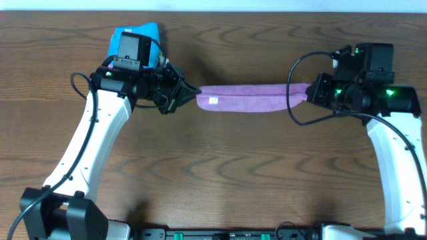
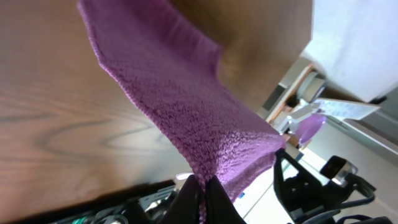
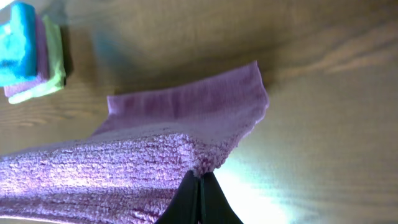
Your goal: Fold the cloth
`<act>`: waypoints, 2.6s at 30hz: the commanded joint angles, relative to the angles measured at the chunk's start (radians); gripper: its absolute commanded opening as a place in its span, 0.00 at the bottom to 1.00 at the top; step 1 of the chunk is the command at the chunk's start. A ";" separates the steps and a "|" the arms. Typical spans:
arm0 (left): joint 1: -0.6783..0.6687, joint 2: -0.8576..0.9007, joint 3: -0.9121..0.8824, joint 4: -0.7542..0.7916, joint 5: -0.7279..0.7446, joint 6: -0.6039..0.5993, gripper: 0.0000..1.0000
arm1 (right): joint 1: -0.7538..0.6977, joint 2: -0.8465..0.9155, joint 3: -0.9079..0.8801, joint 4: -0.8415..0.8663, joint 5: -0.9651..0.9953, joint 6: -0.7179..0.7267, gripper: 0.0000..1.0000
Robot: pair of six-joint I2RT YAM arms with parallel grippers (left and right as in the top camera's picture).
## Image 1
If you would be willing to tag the folded blue cloth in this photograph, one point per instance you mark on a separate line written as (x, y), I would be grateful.
(150, 30)

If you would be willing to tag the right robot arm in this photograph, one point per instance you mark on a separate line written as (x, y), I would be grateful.
(363, 85)

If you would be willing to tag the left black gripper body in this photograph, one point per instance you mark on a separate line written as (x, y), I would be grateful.
(174, 90)

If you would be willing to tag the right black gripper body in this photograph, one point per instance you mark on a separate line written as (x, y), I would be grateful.
(320, 90)

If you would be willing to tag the folded green cloth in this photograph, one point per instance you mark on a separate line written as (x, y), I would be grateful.
(162, 60)

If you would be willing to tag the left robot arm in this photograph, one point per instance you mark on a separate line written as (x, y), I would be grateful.
(64, 208)

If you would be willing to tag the large purple microfiber cloth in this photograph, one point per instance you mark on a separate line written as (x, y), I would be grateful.
(251, 98)

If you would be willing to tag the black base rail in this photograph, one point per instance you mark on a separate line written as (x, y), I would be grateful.
(281, 234)

